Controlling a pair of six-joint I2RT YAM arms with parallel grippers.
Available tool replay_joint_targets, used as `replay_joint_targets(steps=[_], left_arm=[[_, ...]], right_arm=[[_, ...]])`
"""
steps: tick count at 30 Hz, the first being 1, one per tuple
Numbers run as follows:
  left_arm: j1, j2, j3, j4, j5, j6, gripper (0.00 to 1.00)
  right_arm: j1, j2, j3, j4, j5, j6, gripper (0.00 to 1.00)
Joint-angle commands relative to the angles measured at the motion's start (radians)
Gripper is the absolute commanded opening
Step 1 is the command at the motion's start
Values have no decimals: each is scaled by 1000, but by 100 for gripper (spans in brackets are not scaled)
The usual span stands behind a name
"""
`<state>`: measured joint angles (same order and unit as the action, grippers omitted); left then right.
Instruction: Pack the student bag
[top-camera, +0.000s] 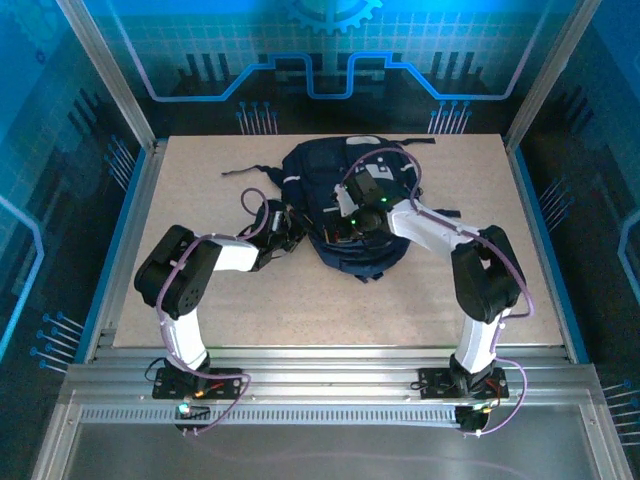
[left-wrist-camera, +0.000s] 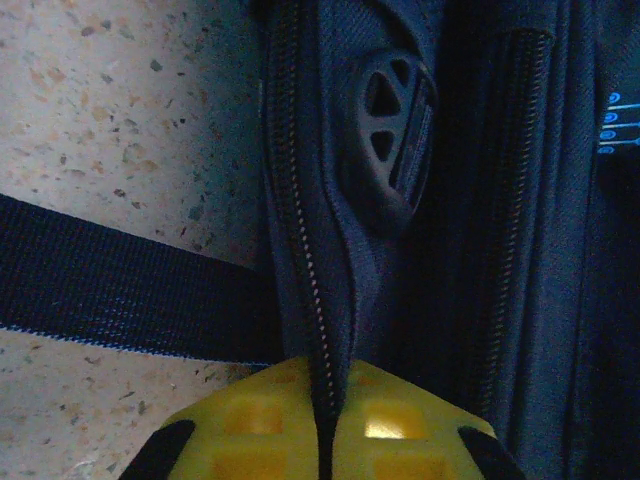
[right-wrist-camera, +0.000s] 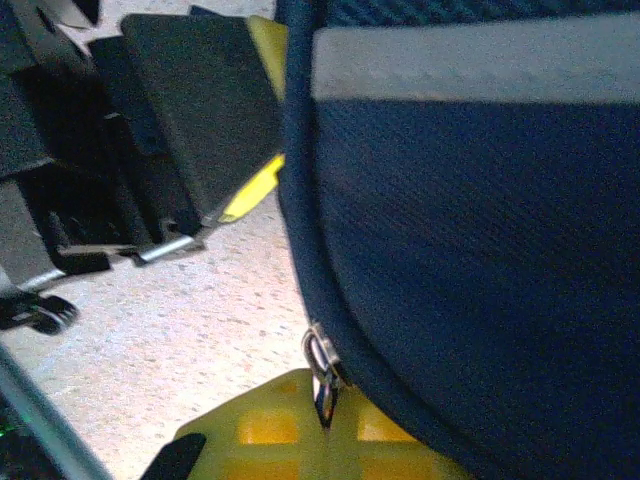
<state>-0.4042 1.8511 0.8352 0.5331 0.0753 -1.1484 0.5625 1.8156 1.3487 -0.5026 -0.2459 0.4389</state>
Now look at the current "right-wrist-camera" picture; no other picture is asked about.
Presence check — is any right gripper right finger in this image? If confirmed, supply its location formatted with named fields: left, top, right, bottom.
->
left=327, top=387, right=471, bottom=480

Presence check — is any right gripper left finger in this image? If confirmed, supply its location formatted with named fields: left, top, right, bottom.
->
left=143, top=368, right=329, bottom=480

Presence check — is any navy blue backpack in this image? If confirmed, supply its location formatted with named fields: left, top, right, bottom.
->
left=277, top=0, right=640, bottom=480

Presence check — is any aluminium frame rail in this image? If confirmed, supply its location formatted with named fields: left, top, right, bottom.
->
left=0, top=344, right=112, bottom=480

